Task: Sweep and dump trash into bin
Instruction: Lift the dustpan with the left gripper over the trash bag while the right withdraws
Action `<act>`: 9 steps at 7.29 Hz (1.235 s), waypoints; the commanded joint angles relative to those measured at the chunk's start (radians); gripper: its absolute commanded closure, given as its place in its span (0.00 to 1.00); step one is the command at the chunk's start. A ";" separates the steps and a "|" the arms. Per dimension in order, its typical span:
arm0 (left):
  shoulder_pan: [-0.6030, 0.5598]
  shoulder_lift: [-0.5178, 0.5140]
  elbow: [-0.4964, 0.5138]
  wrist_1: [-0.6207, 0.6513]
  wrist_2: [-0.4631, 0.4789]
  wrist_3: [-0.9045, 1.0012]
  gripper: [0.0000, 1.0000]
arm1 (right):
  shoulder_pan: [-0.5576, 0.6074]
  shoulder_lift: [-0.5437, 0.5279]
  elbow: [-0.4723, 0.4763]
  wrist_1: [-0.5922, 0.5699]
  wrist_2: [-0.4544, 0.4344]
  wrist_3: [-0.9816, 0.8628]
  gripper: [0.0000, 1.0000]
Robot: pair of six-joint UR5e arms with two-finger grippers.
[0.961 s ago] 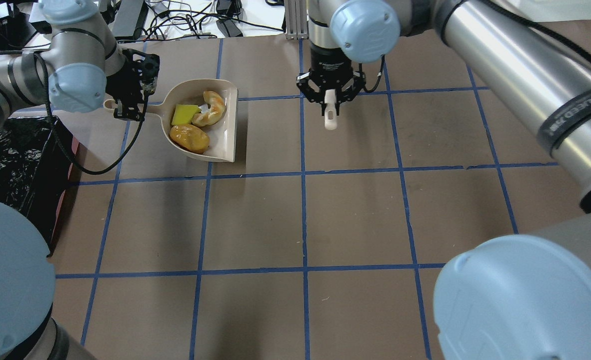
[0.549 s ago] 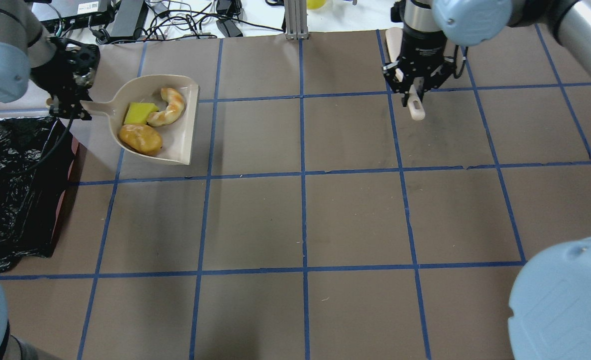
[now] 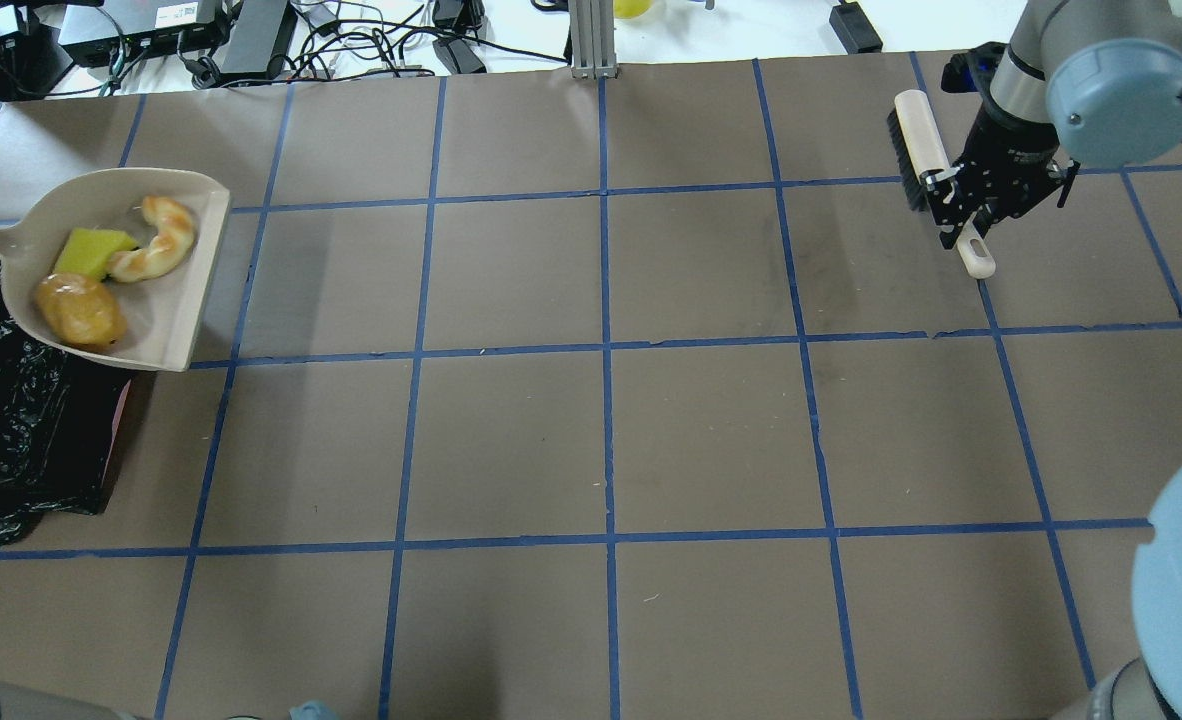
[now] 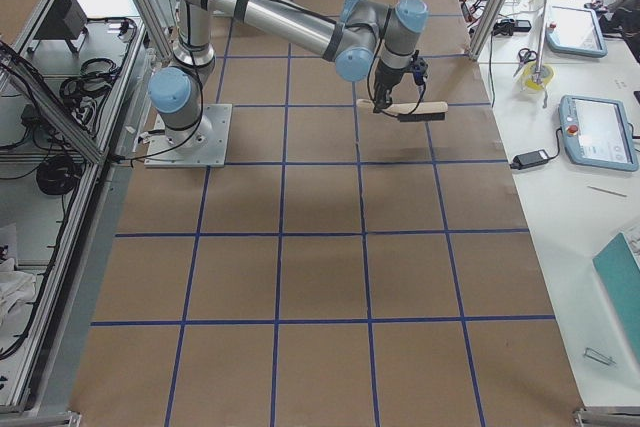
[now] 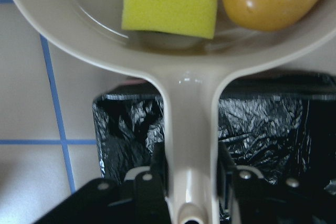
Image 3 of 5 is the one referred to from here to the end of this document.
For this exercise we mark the brown plastic potato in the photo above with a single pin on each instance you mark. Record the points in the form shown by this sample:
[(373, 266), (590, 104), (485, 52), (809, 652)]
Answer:
[(80, 311)]

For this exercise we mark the aluminium frame post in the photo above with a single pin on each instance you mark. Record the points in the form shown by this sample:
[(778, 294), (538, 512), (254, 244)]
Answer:
[(593, 53)]

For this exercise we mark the beige plastic dustpan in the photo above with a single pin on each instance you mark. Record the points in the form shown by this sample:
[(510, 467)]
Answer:
[(164, 315)]

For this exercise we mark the golden toy croissant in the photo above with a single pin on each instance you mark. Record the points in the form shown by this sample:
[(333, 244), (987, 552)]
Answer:
[(174, 237)]

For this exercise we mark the black trash bag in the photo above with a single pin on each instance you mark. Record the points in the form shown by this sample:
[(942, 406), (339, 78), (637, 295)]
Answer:
[(58, 414)]

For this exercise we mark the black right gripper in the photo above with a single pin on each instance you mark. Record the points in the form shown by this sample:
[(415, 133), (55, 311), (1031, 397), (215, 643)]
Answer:
[(1011, 152)]

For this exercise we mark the yellow green sponge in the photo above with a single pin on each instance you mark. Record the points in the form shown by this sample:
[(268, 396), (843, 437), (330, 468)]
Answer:
[(88, 251)]

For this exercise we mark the beige hand brush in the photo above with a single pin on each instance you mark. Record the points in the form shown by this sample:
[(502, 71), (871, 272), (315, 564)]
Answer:
[(926, 150)]

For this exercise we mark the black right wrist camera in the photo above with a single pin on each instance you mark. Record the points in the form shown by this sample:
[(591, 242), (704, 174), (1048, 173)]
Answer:
[(972, 70)]

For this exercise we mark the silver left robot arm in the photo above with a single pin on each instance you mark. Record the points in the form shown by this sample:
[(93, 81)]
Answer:
[(18, 702)]

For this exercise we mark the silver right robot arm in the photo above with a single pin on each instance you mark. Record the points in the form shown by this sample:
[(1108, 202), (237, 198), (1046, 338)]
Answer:
[(1080, 84)]

